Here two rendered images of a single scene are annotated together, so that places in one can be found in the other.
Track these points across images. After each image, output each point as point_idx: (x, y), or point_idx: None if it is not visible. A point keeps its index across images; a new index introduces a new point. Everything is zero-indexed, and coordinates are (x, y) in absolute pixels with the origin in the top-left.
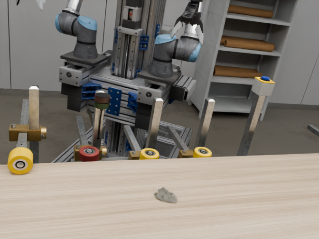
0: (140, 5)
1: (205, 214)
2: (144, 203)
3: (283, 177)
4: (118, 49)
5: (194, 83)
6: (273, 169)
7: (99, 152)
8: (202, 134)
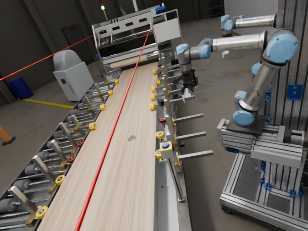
0: None
1: (119, 147)
2: (130, 133)
3: (130, 186)
4: None
5: (290, 159)
6: (139, 184)
7: None
8: None
